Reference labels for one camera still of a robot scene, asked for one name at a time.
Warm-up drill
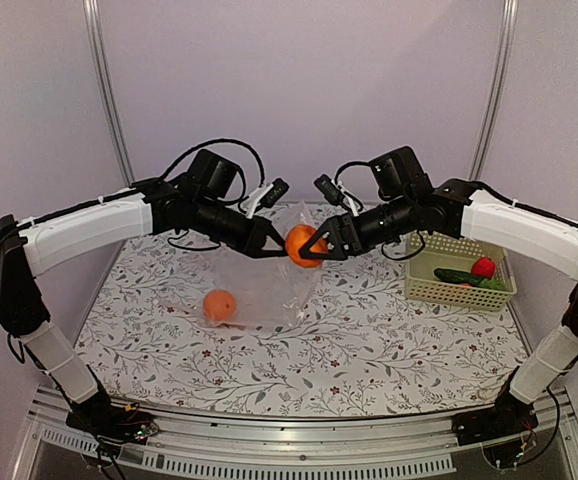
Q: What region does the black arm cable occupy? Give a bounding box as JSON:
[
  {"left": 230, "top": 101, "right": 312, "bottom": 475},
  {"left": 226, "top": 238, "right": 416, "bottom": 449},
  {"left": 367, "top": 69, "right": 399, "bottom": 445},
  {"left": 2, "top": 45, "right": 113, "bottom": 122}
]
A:
[
  {"left": 333, "top": 159, "right": 375, "bottom": 186},
  {"left": 161, "top": 138, "right": 265, "bottom": 211}
]

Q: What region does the right aluminium frame post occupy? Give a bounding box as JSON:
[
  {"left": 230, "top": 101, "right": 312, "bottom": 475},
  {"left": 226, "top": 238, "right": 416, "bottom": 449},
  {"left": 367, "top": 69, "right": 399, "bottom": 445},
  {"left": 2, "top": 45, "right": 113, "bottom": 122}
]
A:
[{"left": 468, "top": 0, "right": 519, "bottom": 180}]

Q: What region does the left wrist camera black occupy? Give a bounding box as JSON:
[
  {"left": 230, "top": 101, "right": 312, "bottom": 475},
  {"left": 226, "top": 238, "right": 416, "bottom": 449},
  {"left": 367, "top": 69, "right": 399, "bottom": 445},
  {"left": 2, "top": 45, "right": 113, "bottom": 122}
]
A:
[{"left": 239, "top": 178, "right": 289, "bottom": 219}]

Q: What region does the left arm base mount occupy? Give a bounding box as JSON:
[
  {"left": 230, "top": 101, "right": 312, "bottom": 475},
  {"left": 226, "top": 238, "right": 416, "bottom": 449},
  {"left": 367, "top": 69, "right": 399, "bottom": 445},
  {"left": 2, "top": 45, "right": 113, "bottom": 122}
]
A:
[{"left": 66, "top": 370, "right": 159, "bottom": 445}]

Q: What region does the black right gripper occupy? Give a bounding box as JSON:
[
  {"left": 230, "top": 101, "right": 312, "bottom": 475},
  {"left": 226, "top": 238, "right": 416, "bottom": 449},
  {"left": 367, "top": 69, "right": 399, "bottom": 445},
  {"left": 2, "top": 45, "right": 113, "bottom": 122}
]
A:
[{"left": 299, "top": 194, "right": 416, "bottom": 261}]

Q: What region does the red strawberry toy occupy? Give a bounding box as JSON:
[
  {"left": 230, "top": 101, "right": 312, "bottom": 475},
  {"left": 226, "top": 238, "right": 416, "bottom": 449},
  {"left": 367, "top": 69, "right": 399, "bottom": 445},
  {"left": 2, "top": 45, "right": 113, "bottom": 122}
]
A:
[{"left": 470, "top": 257, "right": 497, "bottom": 279}]

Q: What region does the orange tangerine front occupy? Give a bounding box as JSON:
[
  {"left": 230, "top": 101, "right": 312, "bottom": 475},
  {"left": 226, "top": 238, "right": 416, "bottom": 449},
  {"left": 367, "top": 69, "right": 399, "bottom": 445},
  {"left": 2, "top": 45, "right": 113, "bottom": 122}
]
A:
[{"left": 202, "top": 289, "right": 237, "bottom": 322}]

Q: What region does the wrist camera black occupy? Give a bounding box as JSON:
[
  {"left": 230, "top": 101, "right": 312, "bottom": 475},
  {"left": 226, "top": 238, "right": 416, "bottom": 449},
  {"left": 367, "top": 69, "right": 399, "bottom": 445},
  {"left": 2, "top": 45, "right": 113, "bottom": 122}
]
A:
[
  {"left": 313, "top": 174, "right": 364, "bottom": 216},
  {"left": 239, "top": 178, "right": 289, "bottom": 219}
]

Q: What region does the floral pattern table mat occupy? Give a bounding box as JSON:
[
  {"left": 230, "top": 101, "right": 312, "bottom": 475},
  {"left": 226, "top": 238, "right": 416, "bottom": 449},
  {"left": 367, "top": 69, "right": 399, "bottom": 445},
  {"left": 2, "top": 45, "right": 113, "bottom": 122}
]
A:
[{"left": 75, "top": 233, "right": 527, "bottom": 417}]

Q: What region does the orange tangerine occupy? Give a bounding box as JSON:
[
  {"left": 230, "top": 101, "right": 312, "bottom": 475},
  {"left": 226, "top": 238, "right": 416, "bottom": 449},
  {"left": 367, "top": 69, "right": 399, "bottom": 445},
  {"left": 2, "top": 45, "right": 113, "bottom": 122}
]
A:
[
  {"left": 202, "top": 289, "right": 237, "bottom": 322},
  {"left": 284, "top": 224, "right": 330, "bottom": 270}
]

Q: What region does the left aluminium frame post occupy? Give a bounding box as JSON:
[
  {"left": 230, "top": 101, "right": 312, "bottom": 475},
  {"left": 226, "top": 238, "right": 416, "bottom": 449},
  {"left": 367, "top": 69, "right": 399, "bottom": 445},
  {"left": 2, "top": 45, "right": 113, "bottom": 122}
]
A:
[{"left": 82, "top": 0, "right": 135, "bottom": 185}]

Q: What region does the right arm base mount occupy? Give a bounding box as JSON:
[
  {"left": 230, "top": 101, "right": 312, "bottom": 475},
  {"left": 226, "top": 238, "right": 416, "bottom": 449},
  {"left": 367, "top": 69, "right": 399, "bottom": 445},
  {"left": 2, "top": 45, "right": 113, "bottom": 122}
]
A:
[{"left": 451, "top": 367, "right": 538, "bottom": 446}]

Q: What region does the aluminium frame post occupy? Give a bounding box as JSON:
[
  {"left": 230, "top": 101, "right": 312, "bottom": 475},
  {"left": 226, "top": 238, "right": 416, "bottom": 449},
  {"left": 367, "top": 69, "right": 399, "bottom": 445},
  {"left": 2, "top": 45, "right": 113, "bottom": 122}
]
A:
[
  {"left": 468, "top": 0, "right": 519, "bottom": 180},
  {"left": 82, "top": 0, "right": 135, "bottom": 185}
]

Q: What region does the front aluminium rail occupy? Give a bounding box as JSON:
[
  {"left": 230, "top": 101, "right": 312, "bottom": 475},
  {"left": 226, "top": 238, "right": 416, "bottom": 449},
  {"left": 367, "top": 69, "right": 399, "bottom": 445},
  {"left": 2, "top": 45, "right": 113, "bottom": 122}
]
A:
[{"left": 12, "top": 387, "right": 578, "bottom": 479}]

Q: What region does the beige perforated plastic basket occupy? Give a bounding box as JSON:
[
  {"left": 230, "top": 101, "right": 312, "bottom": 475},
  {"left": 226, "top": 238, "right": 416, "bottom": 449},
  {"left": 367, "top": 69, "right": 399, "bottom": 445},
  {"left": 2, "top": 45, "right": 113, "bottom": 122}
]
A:
[{"left": 405, "top": 233, "right": 517, "bottom": 312}]

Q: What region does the green cucumber toy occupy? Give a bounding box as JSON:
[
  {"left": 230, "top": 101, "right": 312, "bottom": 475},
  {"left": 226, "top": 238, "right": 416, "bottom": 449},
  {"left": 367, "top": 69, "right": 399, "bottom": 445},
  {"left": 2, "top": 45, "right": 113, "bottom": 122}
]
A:
[{"left": 433, "top": 268, "right": 488, "bottom": 287}]

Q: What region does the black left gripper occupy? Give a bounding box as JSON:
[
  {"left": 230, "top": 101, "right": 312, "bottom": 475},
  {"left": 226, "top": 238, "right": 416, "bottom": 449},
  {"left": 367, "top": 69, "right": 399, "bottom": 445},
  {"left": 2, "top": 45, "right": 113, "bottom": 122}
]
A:
[{"left": 193, "top": 196, "right": 292, "bottom": 259}]

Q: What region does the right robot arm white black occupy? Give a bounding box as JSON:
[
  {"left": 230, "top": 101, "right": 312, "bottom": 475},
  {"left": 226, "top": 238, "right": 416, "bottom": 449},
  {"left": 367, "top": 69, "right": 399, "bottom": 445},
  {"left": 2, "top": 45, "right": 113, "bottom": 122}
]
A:
[{"left": 299, "top": 146, "right": 578, "bottom": 436}]

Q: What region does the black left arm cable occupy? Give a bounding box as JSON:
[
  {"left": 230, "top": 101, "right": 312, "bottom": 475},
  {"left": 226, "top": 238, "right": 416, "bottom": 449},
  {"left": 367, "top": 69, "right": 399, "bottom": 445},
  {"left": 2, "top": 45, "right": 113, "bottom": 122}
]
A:
[{"left": 161, "top": 138, "right": 265, "bottom": 211}]

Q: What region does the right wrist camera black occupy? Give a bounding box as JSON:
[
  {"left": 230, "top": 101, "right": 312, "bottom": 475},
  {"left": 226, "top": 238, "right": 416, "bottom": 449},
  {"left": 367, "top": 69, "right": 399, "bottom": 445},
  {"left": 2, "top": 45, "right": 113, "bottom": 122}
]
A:
[{"left": 313, "top": 174, "right": 364, "bottom": 216}]

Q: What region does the green leafy vegetable toy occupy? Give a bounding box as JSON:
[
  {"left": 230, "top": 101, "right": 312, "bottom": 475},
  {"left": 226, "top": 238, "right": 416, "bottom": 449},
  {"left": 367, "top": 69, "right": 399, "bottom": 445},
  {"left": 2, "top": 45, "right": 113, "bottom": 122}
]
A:
[{"left": 480, "top": 278, "right": 508, "bottom": 292}]

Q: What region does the clear zip top bag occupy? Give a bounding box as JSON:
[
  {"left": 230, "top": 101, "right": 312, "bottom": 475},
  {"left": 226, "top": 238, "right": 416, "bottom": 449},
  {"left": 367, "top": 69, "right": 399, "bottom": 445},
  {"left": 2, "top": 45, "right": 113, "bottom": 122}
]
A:
[{"left": 160, "top": 202, "right": 322, "bottom": 329}]

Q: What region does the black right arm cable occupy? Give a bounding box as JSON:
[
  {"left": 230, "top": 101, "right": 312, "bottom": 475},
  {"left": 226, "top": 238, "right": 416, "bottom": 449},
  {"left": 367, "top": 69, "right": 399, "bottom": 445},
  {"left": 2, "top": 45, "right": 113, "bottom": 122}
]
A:
[{"left": 333, "top": 159, "right": 375, "bottom": 186}]

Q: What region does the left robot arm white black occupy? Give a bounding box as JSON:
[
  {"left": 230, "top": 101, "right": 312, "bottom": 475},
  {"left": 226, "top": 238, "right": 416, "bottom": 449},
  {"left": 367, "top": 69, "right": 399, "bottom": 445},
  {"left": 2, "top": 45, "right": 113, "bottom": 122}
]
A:
[{"left": 0, "top": 143, "right": 289, "bottom": 434}]

